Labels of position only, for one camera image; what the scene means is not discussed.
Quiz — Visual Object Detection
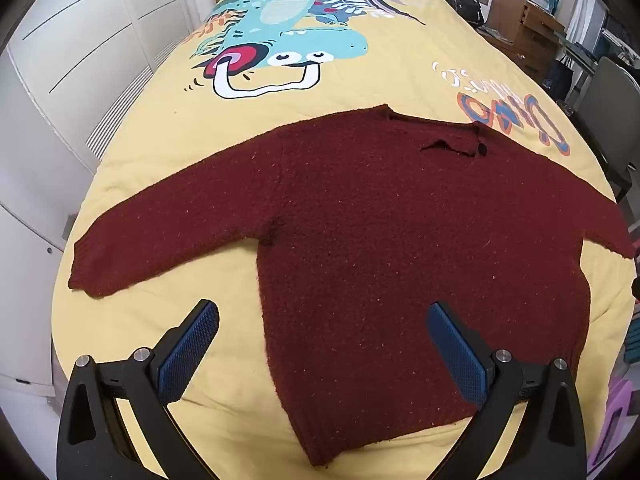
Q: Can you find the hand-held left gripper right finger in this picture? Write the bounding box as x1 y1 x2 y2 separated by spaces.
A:
425 301 587 480

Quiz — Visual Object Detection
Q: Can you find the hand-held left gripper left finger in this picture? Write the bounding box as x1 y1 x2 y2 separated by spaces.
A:
56 299 221 480

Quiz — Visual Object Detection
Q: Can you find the dark red knit sweater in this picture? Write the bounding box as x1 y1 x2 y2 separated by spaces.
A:
67 104 637 468

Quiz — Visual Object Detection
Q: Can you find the purple stool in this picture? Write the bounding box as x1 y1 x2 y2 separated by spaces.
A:
587 375 638 480

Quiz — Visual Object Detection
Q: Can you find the yellow printed blanket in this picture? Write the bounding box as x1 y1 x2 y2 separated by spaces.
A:
50 0 638 480

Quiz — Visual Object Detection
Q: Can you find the grey chair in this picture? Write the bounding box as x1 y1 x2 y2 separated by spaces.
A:
575 57 640 203

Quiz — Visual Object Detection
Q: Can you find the dark blue bag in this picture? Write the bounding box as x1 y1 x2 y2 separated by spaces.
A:
542 57 576 101

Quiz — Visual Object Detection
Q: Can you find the brown drawer cabinet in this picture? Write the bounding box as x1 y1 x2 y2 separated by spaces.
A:
487 0 568 86

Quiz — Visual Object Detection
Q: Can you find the white wardrobe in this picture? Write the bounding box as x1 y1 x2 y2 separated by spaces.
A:
0 0 221 411

